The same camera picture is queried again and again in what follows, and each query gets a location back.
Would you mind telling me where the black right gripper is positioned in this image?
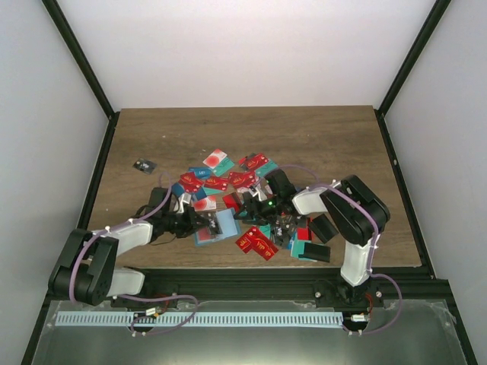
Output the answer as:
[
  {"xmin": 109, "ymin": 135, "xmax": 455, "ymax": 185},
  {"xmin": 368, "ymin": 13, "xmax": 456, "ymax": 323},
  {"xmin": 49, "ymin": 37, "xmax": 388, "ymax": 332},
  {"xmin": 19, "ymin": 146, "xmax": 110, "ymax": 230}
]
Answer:
[{"xmin": 234, "ymin": 195, "xmax": 282, "ymax": 227}]

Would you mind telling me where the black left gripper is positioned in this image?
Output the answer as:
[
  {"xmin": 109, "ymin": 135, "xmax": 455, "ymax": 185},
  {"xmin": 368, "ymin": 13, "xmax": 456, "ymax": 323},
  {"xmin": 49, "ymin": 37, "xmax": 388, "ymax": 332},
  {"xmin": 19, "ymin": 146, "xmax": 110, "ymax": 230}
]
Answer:
[{"xmin": 164, "ymin": 207, "xmax": 211, "ymax": 239}]

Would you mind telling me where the black VIP card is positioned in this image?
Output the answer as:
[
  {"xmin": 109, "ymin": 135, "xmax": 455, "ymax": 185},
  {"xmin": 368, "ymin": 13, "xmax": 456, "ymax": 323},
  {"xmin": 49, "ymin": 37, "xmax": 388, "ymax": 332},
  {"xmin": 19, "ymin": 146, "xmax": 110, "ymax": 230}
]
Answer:
[{"xmin": 205, "ymin": 211, "xmax": 222, "ymax": 236}]

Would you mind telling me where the blue leather card holder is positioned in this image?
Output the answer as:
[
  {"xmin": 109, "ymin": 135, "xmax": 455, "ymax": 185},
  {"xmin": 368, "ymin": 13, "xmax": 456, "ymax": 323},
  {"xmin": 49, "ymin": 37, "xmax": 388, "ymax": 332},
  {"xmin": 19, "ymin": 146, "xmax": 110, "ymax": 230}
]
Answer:
[{"xmin": 194, "ymin": 208, "xmax": 241, "ymax": 247}]

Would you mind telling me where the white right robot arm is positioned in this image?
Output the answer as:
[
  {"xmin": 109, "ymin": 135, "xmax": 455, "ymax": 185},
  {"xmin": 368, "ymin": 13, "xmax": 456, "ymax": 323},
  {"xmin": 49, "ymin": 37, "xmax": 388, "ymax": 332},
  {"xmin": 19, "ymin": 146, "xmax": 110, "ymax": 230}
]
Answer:
[{"xmin": 234, "ymin": 169, "xmax": 390, "ymax": 306}]

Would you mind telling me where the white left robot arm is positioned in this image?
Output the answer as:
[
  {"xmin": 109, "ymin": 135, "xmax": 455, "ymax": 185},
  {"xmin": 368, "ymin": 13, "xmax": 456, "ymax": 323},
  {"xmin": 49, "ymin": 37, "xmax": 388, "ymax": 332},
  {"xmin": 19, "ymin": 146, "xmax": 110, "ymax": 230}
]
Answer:
[{"xmin": 48, "ymin": 187, "xmax": 219, "ymax": 307}]

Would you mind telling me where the white red circle card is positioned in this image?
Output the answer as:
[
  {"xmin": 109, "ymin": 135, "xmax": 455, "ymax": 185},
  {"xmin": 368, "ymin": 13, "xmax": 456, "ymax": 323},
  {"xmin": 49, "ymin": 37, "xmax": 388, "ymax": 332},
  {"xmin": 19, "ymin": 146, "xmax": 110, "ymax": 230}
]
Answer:
[{"xmin": 193, "ymin": 196, "xmax": 217, "ymax": 211}]

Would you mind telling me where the teal VIP card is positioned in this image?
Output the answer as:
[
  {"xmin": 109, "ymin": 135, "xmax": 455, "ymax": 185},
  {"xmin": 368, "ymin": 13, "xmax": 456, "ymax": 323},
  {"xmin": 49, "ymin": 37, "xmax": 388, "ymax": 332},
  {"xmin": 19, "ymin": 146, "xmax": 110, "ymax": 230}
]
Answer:
[{"xmin": 255, "ymin": 160, "xmax": 279, "ymax": 177}]

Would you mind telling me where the glossy red card back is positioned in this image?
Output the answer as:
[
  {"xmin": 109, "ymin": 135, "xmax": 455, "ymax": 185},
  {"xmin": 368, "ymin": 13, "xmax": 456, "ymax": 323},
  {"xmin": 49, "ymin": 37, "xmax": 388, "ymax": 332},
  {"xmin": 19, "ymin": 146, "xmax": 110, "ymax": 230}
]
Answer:
[{"xmin": 222, "ymin": 192, "xmax": 243, "ymax": 212}]

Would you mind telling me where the red VIP card centre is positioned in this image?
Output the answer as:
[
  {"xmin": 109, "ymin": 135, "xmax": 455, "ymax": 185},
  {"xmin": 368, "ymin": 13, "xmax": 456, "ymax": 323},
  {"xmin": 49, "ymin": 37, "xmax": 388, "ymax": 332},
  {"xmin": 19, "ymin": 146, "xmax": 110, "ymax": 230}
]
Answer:
[{"xmin": 236, "ymin": 226, "xmax": 279, "ymax": 261}]

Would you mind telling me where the red vip card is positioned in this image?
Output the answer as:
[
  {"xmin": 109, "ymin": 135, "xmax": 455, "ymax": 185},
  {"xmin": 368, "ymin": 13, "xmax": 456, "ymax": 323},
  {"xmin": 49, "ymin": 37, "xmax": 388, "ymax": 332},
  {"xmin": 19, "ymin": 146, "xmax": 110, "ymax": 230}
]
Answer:
[
  {"xmin": 238, "ymin": 153, "xmax": 269, "ymax": 171},
  {"xmin": 236, "ymin": 226, "xmax": 279, "ymax": 261}
]

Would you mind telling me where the teal card with stripe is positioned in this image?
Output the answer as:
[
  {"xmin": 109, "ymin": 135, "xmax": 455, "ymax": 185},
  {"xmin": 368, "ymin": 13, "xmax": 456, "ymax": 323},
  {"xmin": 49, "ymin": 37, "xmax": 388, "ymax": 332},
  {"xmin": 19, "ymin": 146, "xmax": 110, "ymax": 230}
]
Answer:
[{"xmin": 291, "ymin": 240, "xmax": 331, "ymax": 262}]

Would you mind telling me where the small black card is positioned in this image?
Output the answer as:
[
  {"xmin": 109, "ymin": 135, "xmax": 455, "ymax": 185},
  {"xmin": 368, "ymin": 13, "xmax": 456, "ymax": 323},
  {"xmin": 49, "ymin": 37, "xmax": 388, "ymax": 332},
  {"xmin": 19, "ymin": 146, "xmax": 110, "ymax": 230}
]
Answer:
[{"xmin": 132, "ymin": 158, "xmax": 157, "ymax": 174}]

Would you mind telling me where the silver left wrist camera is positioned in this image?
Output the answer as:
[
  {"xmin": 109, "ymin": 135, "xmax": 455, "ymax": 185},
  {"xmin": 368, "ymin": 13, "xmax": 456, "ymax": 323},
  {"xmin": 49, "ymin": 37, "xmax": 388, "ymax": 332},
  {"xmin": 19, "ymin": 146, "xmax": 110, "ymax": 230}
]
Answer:
[{"xmin": 174, "ymin": 192, "xmax": 192, "ymax": 214}]

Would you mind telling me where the light blue slotted rail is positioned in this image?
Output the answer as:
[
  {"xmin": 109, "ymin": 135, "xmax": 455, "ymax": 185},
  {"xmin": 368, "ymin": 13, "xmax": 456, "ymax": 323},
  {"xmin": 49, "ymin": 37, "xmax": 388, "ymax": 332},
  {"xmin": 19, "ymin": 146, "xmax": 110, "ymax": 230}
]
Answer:
[{"xmin": 55, "ymin": 311, "xmax": 343, "ymax": 329}]

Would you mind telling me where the black aluminium frame rail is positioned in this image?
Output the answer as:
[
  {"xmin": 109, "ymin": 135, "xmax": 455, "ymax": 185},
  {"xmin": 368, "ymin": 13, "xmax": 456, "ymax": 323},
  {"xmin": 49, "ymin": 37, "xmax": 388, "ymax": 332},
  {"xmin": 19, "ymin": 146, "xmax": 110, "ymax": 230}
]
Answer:
[{"xmin": 123, "ymin": 268, "xmax": 452, "ymax": 307}]

